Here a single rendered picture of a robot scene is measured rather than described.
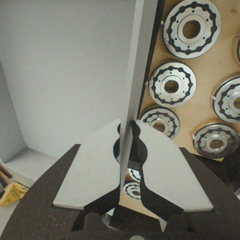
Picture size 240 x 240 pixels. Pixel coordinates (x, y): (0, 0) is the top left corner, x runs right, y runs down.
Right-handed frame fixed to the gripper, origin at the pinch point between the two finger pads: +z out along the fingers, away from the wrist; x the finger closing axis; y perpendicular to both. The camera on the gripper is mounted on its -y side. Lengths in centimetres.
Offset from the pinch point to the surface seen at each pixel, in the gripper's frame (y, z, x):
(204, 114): 8.7, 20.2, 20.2
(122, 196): 52, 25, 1
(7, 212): 319, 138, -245
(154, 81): 1.2, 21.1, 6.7
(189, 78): -0.2, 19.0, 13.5
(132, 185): 38.3, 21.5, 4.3
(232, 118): 7.4, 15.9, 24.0
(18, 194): 298, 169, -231
